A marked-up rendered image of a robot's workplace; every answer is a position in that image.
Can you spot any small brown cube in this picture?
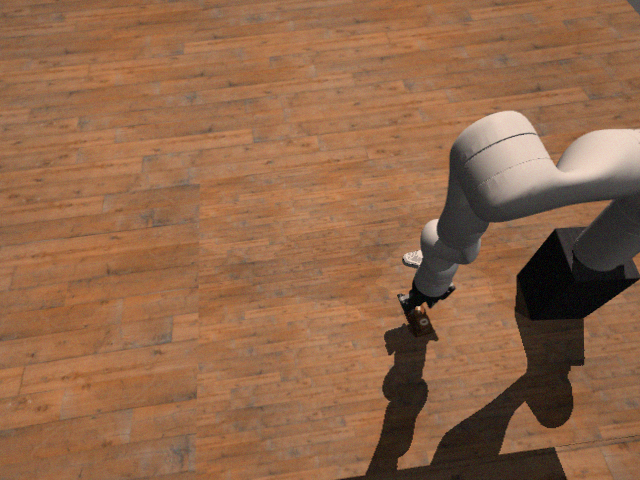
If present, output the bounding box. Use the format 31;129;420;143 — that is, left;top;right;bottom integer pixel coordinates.
410;304;426;321
414;315;432;333

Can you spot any brown rectangular tray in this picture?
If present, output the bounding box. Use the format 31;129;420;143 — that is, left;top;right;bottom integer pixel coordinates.
405;311;434;338

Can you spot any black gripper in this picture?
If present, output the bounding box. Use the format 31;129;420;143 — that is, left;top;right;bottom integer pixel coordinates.
397;279;456;314

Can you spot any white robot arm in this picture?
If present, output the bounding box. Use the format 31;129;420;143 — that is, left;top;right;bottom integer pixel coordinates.
402;111;640;297

